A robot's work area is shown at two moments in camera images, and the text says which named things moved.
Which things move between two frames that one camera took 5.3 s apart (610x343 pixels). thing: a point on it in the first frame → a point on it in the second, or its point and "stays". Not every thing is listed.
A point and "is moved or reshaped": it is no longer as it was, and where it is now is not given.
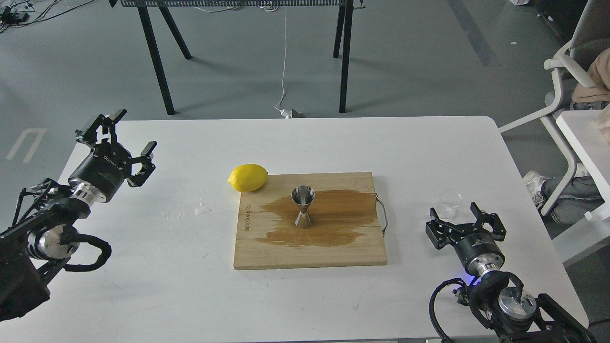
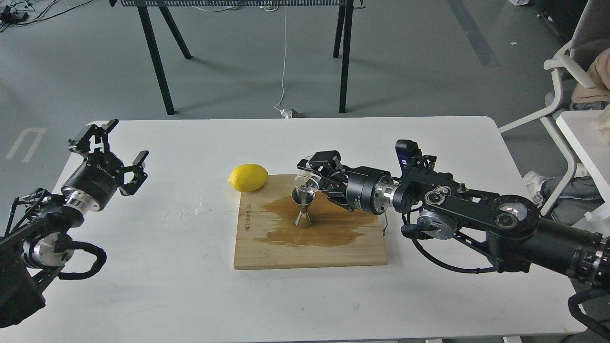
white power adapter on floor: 288,114 stays
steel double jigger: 303,196 stays
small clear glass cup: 448,202 is moved or reshaped
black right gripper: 479,252 → 368,189
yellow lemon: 248,177 stays
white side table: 587,133 stays
